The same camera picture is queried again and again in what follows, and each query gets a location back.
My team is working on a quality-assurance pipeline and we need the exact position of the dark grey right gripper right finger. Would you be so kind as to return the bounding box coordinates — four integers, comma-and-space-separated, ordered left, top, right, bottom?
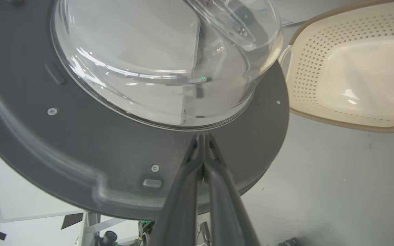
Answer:
204, 133, 261, 246

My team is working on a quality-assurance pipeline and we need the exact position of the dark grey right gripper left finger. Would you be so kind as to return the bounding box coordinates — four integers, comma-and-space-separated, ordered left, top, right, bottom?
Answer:
149, 133, 204, 246

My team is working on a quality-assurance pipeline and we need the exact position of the grey washing machine door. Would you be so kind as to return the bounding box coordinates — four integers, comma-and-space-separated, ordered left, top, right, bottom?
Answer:
0, 0, 290, 221

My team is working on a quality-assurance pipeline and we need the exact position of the cream perforated laundry basket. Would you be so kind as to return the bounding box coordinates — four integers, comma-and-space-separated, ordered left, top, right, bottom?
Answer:
279, 0, 394, 134

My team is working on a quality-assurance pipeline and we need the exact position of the grey cart leg with caster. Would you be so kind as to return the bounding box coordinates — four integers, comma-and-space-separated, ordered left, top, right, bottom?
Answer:
76, 212, 131, 246

